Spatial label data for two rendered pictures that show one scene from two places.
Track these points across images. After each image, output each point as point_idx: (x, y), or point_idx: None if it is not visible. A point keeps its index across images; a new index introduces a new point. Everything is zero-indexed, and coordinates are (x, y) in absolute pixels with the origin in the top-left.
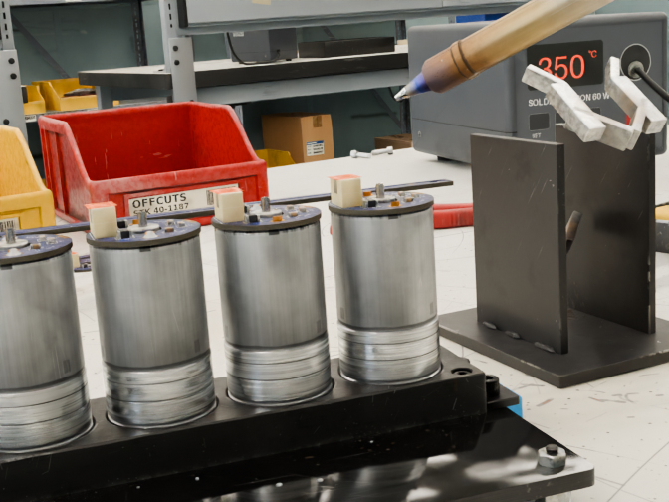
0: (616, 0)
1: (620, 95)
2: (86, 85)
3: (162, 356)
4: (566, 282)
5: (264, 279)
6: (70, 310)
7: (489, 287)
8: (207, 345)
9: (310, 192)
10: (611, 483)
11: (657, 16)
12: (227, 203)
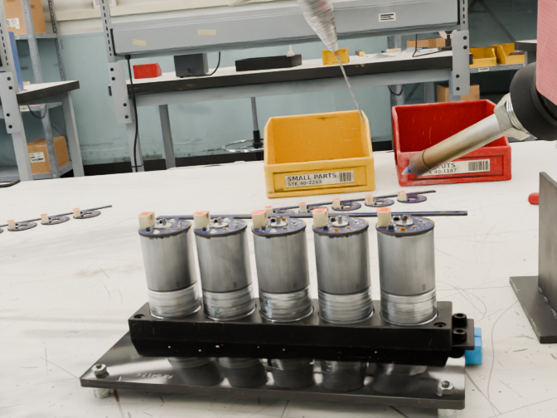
0: None
1: None
2: (518, 50)
3: (275, 288)
4: None
5: (326, 259)
6: (239, 260)
7: (541, 267)
8: (303, 285)
9: (554, 163)
10: (496, 410)
11: None
12: (316, 218)
